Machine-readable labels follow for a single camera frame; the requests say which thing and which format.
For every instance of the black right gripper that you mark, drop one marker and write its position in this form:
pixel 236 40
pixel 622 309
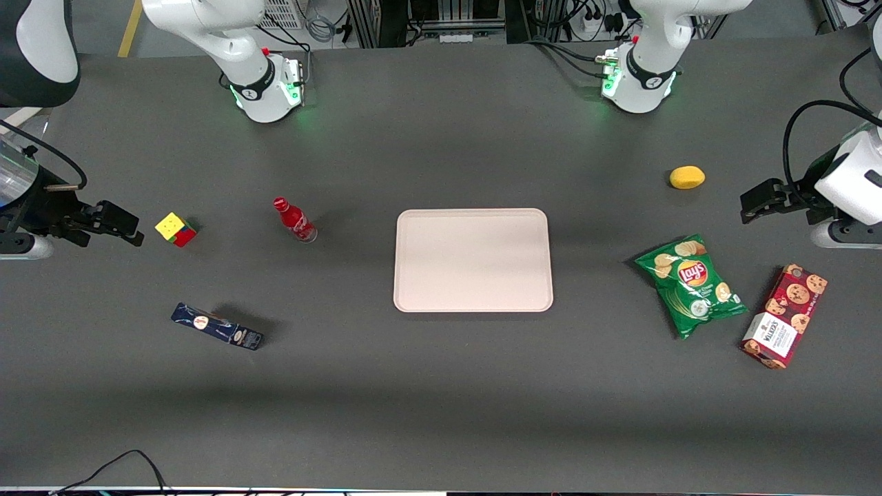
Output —
pixel 43 210

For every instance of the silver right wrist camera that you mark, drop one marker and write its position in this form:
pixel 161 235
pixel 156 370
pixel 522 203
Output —
pixel 24 246

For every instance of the green Lay's chips bag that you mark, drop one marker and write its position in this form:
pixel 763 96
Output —
pixel 691 286

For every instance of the aluminium profile post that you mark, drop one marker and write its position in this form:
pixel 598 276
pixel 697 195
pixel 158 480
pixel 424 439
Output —
pixel 834 14

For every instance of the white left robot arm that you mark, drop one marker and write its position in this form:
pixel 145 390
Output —
pixel 648 83

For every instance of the red coke bottle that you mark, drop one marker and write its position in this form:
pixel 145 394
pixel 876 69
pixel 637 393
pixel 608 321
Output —
pixel 296 220

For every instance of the colourful puzzle cube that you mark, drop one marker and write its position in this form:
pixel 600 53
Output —
pixel 176 229

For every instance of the red cookie box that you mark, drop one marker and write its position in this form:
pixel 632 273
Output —
pixel 785 317

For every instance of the dark blue carton box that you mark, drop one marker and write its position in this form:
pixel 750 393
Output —
pixel 217 326

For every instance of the small white power strip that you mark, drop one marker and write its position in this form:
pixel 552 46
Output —
pixel 457 37

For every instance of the black metal rack frame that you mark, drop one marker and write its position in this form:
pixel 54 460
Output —
pixel 386 21

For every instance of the power strip with plugs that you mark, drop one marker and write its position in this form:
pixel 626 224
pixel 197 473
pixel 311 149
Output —
pixel 596 21

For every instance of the white perforated crate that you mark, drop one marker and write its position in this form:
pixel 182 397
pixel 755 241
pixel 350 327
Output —
pixel 282 14

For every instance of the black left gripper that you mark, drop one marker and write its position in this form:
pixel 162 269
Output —
pixel 799 198

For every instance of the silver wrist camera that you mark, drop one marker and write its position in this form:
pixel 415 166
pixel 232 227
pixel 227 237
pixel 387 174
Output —
pixel 847 235
pixel 24 246

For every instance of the beige plastic tray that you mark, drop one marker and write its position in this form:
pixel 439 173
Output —
pixel 473 260

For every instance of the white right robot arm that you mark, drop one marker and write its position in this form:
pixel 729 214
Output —
pixel 255 83

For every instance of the yellow lemon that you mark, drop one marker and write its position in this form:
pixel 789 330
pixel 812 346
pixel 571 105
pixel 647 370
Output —
pixel 687 178

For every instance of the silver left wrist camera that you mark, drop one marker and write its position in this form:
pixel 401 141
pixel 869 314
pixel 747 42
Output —
pixel 847 235

